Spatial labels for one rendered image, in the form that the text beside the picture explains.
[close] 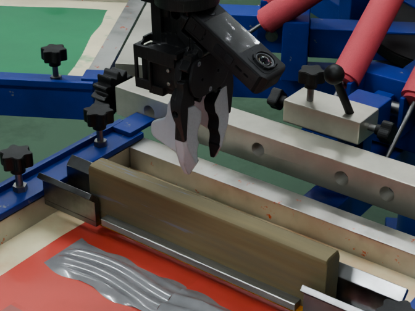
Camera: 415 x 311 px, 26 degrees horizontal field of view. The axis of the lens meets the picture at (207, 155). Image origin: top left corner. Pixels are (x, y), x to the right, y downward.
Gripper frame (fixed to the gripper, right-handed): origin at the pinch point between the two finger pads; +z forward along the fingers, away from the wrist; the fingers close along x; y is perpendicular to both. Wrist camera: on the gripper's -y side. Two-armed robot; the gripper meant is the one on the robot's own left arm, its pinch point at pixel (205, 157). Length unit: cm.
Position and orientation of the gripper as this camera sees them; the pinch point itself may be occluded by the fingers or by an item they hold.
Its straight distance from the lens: 105.5
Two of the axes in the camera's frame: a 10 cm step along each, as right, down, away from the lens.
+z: 0.2, 8.8, 4.8
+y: -8.1, -2.7, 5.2
